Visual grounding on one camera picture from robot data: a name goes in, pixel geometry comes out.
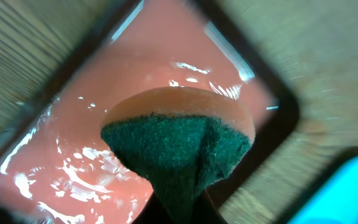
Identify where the red water tray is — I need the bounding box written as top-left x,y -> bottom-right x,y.
0,1 -> 299,223

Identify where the green and orange sponge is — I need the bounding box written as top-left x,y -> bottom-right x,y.
101,87 -> 255,223

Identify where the blue plastic tray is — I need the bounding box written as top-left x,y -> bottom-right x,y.
288,156 -> 358,224

